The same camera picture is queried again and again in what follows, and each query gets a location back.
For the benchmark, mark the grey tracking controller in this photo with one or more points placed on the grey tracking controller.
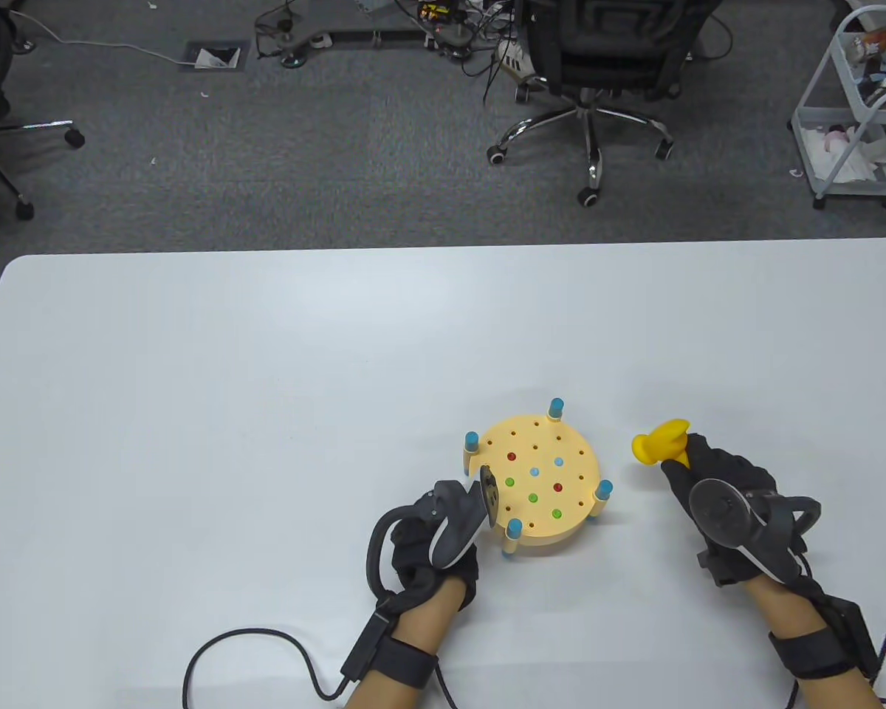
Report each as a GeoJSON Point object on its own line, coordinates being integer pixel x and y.
{"type": "Point", "coordinates": [458, 524]}
{"type": "Point", "coordinates": [723, 513]}

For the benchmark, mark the floor outlet box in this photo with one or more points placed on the floor outlet box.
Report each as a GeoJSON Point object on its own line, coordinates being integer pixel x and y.
{"type": "Point", "coordinates": [214, 57]}

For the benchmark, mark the person's right forearm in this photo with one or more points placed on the person's right forearm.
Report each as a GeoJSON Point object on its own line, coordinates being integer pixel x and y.
{"type": "Point", "coordinates": [790, 609]}

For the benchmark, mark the black mesh office chair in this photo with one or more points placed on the black mesh office chair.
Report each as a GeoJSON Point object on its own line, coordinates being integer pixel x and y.
{"type": "Point", "coordinates": [605, 66]}

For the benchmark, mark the yellow toy hammer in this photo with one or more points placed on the yellow toy hammer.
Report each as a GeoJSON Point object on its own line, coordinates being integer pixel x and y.
{"type": "Point", "coordinates": [664, 442]}

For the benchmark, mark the white crumpled cloth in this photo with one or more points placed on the white crumpled cloth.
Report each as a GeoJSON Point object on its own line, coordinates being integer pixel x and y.
{"type": "Point", "coordinates": [849, 159]}

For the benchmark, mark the person's right hand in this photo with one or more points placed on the person's right hand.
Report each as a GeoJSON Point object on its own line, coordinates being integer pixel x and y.
{"type": "Point", "coordinates": [723, 465]}

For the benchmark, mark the person's left hand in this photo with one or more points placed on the person's left hand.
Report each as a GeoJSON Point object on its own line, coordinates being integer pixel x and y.
{"type": "Point", "coordinates": [421, 569]}

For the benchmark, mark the yellow round tap bench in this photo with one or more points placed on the yellow round tap bench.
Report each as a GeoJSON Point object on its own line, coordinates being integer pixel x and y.
{"type": "Point", "coordinates": [554, 535]}

